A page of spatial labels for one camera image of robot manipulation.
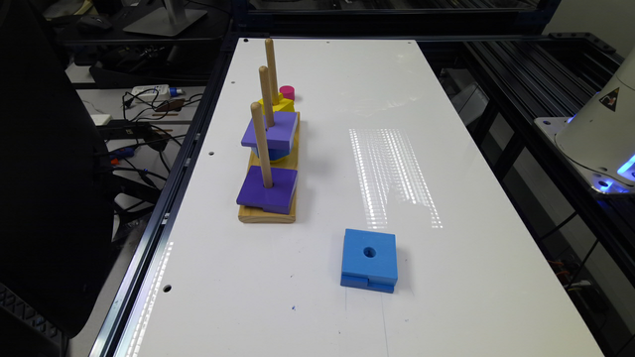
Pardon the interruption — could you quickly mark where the middle wooden peg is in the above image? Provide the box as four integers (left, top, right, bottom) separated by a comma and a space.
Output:
259, 65, 275, 128

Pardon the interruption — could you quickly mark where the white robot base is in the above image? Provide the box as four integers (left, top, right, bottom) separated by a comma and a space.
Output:
534, 54, 634, 195

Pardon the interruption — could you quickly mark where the blue square block with hole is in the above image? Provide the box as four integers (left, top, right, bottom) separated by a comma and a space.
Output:
340, 229, 398, 294

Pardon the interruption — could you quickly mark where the silver monitor stand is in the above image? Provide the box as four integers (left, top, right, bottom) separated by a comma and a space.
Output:
123, 0, 207, 37

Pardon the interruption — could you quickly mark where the light purple square block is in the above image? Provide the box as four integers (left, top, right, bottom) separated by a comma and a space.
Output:
241, 111, 298, 151

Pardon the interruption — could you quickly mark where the blue round block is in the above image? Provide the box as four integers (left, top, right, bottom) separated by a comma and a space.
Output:
252, 147, 291, 163

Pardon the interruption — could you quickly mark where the black power adapter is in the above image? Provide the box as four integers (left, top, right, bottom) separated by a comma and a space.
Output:
97, 120, 154, 140

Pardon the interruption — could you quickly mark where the black computer mouse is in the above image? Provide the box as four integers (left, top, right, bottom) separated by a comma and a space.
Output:
75, 15, 112, 34

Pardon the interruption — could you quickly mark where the white power strip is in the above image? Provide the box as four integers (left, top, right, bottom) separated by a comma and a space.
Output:
131, 84, 185, 100

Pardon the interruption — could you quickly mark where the wooden peg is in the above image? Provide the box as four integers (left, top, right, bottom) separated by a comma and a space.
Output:
250, 102, 273, 188
259, 65, 275, 128
265, 38, 279, 105

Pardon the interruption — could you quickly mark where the front wooden peg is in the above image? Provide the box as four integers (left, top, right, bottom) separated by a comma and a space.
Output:
250, 102, 273, 188

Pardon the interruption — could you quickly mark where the yellow block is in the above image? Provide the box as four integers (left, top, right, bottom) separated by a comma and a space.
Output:
273, 92, 295, 112

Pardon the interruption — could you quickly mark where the dark purple square block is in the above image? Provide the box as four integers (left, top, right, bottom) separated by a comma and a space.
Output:
236, 166, 298, 214

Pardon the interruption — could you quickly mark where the pink cylinder block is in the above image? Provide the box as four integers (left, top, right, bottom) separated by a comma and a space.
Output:
279, 85, 296, 100

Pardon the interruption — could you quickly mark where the rear wooden peg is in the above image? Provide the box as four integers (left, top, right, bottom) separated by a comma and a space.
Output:
265, 38, 279, 105

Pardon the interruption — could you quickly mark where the wooden peg base board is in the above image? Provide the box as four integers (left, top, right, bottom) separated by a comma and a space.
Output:
238, 112, 300, 223

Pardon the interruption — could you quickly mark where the black office chair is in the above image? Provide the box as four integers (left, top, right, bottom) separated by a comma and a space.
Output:
1, 1, 113, 337

